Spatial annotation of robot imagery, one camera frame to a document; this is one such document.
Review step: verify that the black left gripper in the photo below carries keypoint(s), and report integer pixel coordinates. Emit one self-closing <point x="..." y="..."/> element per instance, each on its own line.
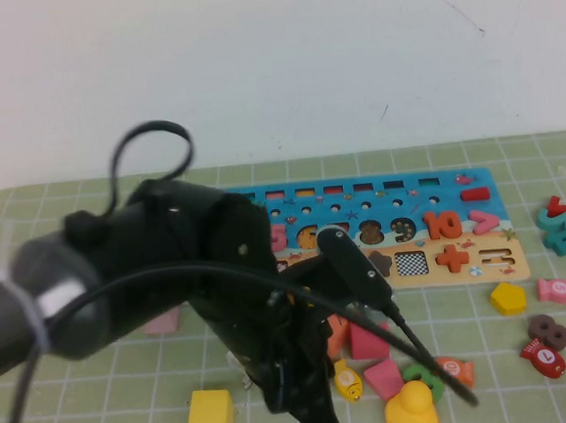
<point x="252" y="321"/>

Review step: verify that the yellow rubber duck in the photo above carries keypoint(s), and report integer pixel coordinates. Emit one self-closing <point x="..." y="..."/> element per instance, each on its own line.
<point x="411" y="412"/>

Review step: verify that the yellow pentagon block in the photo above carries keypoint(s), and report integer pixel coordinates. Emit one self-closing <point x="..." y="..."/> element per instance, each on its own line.
<point x="508" y="299"/>

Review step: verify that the rose red cube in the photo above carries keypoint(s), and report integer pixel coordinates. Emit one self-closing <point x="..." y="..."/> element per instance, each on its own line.
<point x="367" y="344"/>

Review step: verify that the wooden number puzzle board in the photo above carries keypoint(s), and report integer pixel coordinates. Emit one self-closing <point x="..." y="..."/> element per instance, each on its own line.
<point x="457" y="183"/>

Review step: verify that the green number three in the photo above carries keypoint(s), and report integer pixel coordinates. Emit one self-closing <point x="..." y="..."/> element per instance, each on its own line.
<point x="416" y="372"/>

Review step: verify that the pink greater-than sign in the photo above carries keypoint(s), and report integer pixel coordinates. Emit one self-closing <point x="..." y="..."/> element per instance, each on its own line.
<point x="482" y="222"/>

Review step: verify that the green checked tablecloth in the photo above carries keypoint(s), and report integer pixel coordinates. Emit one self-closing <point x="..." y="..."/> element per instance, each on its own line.
<point x="523" y="398"/>

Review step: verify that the yellow cube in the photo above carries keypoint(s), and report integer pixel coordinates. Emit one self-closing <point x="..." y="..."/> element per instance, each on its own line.
<point x="211" y="415"/>

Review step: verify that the pink fish number five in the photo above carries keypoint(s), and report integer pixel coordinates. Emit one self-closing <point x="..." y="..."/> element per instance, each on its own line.
<point x="556" y="290"/>

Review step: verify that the pink trapezoid block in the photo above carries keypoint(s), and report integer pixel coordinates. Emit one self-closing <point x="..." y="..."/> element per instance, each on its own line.
<point x="382" y="380"/>

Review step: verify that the yellow fish number nine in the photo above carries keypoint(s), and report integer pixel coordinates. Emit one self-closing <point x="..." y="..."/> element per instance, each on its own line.
<point x="347" y="380"/>

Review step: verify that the orange block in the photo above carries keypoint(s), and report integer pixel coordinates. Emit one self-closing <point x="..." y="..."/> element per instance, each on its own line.
<point x="337" y="342"/>

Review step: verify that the teal number four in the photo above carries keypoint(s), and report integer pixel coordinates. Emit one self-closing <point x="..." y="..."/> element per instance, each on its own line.
<point x="565" y="243"/>

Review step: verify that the teal number five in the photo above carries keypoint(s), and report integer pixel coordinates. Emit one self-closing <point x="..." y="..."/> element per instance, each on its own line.
<point x="551" y="224"/>

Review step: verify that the red fish number seven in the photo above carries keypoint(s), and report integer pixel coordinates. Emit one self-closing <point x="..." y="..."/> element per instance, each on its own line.
<point x="544" y="357"/>

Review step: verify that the brown number eight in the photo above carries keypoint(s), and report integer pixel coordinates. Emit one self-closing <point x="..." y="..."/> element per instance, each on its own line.
<point x="547" y="333"/>

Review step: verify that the light pink cube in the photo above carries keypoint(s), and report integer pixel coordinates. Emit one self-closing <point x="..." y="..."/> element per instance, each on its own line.
<point x="164" y="321"/>

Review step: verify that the orange fish number ten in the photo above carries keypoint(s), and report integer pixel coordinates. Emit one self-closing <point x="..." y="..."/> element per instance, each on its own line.
<point x="464" y="371"/>

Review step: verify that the orange plus sign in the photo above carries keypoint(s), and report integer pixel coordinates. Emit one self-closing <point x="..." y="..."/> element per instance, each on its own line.
<point x="452" y="258"/>

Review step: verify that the brown star piece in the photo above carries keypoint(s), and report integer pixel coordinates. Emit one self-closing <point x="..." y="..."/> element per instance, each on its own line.
<point x="382" y="262"/>

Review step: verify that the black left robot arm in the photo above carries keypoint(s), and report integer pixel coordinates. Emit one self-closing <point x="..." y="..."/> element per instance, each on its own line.
<point x="167" y="230"/>

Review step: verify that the white zip tie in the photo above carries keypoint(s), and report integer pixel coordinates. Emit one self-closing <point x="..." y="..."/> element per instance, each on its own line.
<point x="31" y="314"/>

